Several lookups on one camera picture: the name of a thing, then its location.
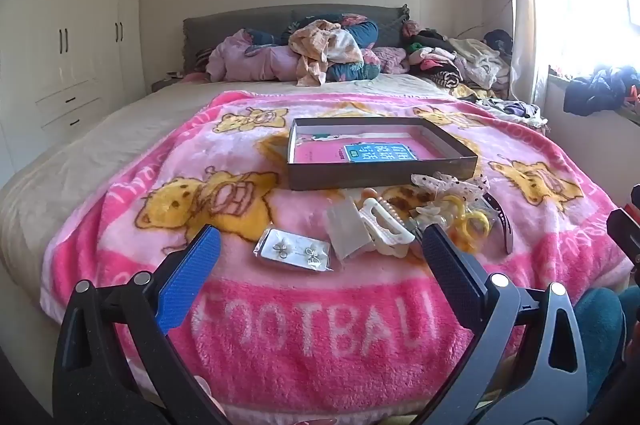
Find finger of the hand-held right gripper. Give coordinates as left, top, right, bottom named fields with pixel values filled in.
left=606, top=205, right=640, bottom=267

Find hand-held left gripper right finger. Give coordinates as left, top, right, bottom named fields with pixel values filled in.
left=419, top=224, right=588, bottom=425

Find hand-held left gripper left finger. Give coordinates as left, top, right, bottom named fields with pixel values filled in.
left=52, top=225, right=236, bottom=425

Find bag of yellow hair ties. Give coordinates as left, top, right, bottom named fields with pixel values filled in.
left=441, top=194, right=494, bottom=254

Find pale translucent hair clip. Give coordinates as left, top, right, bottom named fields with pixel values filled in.
left=414, top=204, right=448, bottom=228

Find dark maroon hair clip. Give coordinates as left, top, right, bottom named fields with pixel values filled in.
left=482, top=189, right=516, bottom=254

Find white hair claw clip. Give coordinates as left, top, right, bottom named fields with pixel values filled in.
left=356, top=198, right=417, bottom=261

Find polka dot bow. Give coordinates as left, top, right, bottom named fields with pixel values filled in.
left=411, top=172, right=489, bottom=202

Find earrings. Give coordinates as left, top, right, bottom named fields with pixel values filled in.
left=253, top=228, right=332, bottom=273

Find small clear plastic bag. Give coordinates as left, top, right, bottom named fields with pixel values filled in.
left=326, top=198, right=373, bottom=262

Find shallow brown cardboard box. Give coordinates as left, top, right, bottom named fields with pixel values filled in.
left=286, top=116, right=479, bottom=192

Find person's teal clad leg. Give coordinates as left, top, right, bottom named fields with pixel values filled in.
left=572, top=286, right=640, bottom=412

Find pink bear printed blanket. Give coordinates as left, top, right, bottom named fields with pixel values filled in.
left=40, top=91, right=633, bottom=421

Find dark clothes on windowsill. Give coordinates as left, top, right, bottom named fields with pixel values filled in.
left=563, top=65, right=640, bottom=117

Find white bag of clothes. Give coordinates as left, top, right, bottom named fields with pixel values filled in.
left=477, top=98, right=549, bottom=129

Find pink book with blue label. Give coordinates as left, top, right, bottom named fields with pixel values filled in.
left=294, top=136, right=442, bottom=165

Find low bedside table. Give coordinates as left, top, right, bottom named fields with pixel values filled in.
left=151, top=72, right=187, bottom=94

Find pile of folded clothes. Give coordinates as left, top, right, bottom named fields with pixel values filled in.
left=404, top=20, right=517, bottom=102

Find pink floral pillow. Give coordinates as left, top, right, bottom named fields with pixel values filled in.
left=369, top=48, right=412, bottom=76

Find lilac pink quilt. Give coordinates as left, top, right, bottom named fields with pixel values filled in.
left=206, top=29, right=302, bottom=82

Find cream curtain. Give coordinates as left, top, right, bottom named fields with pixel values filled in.
left=499, top=0, right=551, bottom=106

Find dark blue floral quilt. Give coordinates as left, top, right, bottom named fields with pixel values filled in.
left=279, top=12, right=382, bottom=82

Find grey padded headboard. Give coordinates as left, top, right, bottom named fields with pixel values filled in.
left=182, top=4, right=411, bottom=73

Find orange floral cloth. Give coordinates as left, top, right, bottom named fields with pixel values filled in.
left=289, top=20, right=364, bottom=87

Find cream built-in wardrobe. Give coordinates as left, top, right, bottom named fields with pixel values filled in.
left=0, top=0, right=147, bottom=178

